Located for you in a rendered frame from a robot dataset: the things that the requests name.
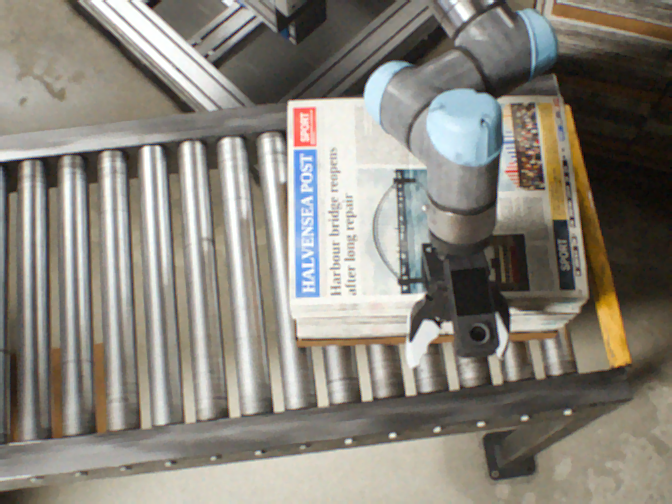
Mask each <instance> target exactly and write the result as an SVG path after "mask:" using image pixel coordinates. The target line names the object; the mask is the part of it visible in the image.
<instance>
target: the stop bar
mask: <svg viewBox="0 0 672 504"><path fill-rule="evenodd" d="M564 108H565V114H566V122H567V128H568V135H569V144H570V151H571V159H572V167H574V175H575V183H576V191H577V199H578V207H579V216H580V224H581V232H582V241H583V249H584V257H585V262H586V266H587V270H588V274H589V279H590V283H591V288H592V292H593V297H594V301H595V305H596V309H597V315H598V319H599V323H600V327H601V331H602V336H603V341H604V345H605V349H606V354H607V358H608V362H609V367H610V370H612V371H618V370H626V369H630V367H631V366H632V360H631V356H630V352H629V348H628V343H627V338H626V334H625V330H624V326H623V324H624V321H623V320H622V318H621V314H620V309H619V305H618V301H617V297H616V293H615V289H614V284H613V280H612V275H611V271H610V267H609V263H608V258H607V254H606V250H605V246H604V242H603V238H602V233H600V229H599V225H598V221H597V217H596V212H595V207H594V203H593V199H592V195H591V191H590V186H589V182H588V178H587V174H586V170H585V166H584V161H583V157H582V153H581V149H580V140H578V135H576V131H575V127H574V123H573V119H572V115H571V110H570V106H569V105H564Z"/></svg>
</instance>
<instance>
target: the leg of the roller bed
mask: <svg viewBox="0 0 672 504"><path fill-rule="evenodd" d="M601 416H602V415H595V416H586V418H578V419H571V420H563V421H554V422H546V423H539V424H531V425H522V426H520V427H519V428H518V429H516V430H515V432H514V433H513V434H511V435H510V436H509V437H507V438H506V439H505V440H503V441H501V442H500V443H499V444H497V450H498V456H499V462H500V465H501V466H508V465H515V464H520V463H521V462H522V465H523V461H524V460H526V459H528V458H530V457H531V456H533V455H536V454H538V453H539V452H541V451H543V450H545V449H546V448H548V447H550V446H552V445H553V444H555V443H557V442H559V440H560V439H563V438H565V437H566V436H568V435H570V434H572V433H573V432H575V431H577V430H579V429H580V428H582V427H584V426H586V425H587V424H589V423H591V422H594V421H595V420H597V418H599V417H601Z"/></svg>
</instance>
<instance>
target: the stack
mask: <svg viewBox="0 0 672 504"><path fill-rule="evenodd" d="M543 2H545V4H543V6H544V9H543V14H542V15H543V16H545V17H546V18H547V19H548V20H549V22H550V23H551V25H552V28H553V30H554V32H555V34H556V37H557V41H558V56H557V60H556V62H555V64H554V65H553V66H552V67H551V68H549V69H548V70H547V71H553V72H559V73H564V74H569V75H575V76H580V77H585V78H590V79H596V81H601V82H606V83H611V84H616V85H621V86H626V87H631V88H636V89H641V90H645V91H650V92H654V93H659V95H660V92H661V91H663V89H664V94H663V97H662V99H663V98H664V97H667V98H672V41H667V40H662V39H658V38H652V37H647V36H642V35H638V34H633V32H628V31H623V30H619V29H614V28H608V27H603V26H599V25H594V24H589V23H584V22H580V21H575V20H574V19H569V18H565V17H560V16H555V15H551V12H552V11H553V10H552V7H553V2H554V0H543ZM555 3H558V4H563V5H568V6H573V7H579V8H584V9H589V10H595V12H600V13H605V14H610V15H615V16H621V17H626V18H631V19H635V20H640V21H645V22H650V23H654V25H659V26H665V27H669V28H672V0H556V2H555ZM557 84H558V89H559V93H560V97H563V101H564V105H569V106H570V110H571V115H572V119H573V123H574V127H575V131H580V132H584V133H588V134H592V135H597V136H598V137H601V138H605V139H609V140H614V141H619V142H623V143H627V142H628V141H629V140H632V143H631V145H636V146H641V147H646V148H651V149H657V150H662V151H667V152H671V153H672V108H666V107H661V106H658V101H657V103H656V104H652V103H647V102H642V101H638V99H633V98H628V97H622V96H617V95H612V94H607V93H602V92H598V91H593V90H587V89H582V88H577V87H572V86H571V85H567V84H562V83H558V82H557ZM662 99H661V100H662ZM631 145H630V146H631ZM580 149H581V152H585V153H589V154H594V155H598V156H603V157H607V158H613V159H617V161H622V162H626V163H631V164H635V165H639V166H644V167H648V168H654V169H658V170H663V171H667V172H672V162H668V161H664V160H659V159H654V158H648V157H646V156H644V155H639V154H634V153H629V152H626V150H627V148H625V149H624V150H618V149H614V148H608V147H604V146H600V145H595V144H591V143H586V142H582V141H580ZM583 161H584V166H585V170H586V172H591V173H595V174H600V175H604V176H609V177H614V178H618V179H623V180H627V181H632V182H636V183H641V185H645V186H651V187H655V188H660V189H664V190H669V191H672V177H668V176H664V175H659V174H655V173H650V172H645V171H640V170H636V169H631V168H627V167H622V166H618V165H613V164H609V163H603V161H599V160H594V159H590V158H585V157H583Z"/></svg>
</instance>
